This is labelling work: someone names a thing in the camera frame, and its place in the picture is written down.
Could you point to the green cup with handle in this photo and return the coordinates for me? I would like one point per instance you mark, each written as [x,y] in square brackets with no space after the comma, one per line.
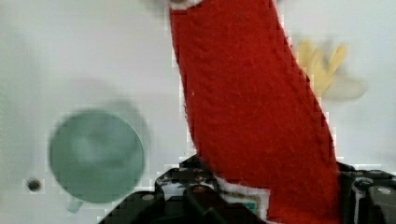
[96,156]

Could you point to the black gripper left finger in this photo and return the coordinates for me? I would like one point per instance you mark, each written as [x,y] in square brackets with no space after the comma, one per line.
[188,194]

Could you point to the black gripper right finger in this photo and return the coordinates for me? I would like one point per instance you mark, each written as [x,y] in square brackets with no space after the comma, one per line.
[366,196]

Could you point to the yellow peeled banana toy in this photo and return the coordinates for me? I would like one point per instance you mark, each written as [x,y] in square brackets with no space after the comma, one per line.
[326,80]

